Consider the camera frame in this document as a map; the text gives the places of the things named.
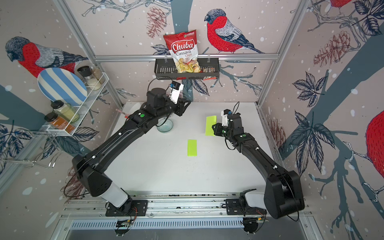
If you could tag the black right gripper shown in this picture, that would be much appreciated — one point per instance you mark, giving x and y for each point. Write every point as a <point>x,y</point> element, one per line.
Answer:
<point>217,127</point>

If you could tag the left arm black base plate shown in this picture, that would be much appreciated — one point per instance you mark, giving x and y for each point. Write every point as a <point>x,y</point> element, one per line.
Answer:
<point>133,208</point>

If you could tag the red pink utensil in cup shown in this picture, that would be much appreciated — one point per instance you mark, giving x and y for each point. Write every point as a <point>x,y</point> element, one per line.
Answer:
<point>124,114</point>

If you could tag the blue white striped plate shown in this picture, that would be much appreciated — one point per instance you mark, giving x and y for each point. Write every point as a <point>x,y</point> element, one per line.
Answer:
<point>61,85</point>

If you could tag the black wire wall basket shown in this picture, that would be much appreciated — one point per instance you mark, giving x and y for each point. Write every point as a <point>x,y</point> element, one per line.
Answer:
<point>210,69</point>

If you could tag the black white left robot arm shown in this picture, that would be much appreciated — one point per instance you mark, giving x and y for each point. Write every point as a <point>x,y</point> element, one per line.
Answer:
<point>90,169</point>

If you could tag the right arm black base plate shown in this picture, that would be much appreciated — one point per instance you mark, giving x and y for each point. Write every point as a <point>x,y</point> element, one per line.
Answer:
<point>240,207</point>

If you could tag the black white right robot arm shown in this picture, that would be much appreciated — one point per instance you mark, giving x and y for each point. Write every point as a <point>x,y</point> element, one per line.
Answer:
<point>283,193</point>

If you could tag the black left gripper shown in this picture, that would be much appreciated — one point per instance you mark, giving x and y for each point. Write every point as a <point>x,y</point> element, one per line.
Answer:
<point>180,109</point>

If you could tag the brown spice glass jar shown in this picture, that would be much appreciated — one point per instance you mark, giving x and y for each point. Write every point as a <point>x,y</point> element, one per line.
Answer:
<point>97,73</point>

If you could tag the orange sauce jar black lid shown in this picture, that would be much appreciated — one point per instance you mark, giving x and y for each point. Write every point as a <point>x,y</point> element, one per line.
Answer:
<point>59,122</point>

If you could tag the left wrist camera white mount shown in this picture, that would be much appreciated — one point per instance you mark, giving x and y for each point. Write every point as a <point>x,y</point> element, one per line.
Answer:
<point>176,89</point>

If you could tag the white wire wall shelf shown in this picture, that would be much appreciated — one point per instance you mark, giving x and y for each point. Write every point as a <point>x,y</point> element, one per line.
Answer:
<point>82,110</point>

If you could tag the black lid spice grinder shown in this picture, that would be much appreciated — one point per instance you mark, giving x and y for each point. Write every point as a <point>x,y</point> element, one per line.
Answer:
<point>91,81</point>

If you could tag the red Chuba cassava chips bag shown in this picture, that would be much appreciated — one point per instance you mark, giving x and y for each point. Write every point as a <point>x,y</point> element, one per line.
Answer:
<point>184,51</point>

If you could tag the green sauce jar black lid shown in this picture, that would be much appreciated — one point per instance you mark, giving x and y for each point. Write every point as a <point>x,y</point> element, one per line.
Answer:
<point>65,110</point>

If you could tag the white utensil holder cup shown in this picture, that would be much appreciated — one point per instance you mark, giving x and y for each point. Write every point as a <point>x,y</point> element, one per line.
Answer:
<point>134,108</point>

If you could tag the metal wire hook rack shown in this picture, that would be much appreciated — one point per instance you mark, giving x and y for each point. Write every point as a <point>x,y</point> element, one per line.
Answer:
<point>28,148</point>

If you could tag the pale green ceramic bowl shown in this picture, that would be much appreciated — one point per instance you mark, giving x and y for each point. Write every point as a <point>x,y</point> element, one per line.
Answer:
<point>165,125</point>

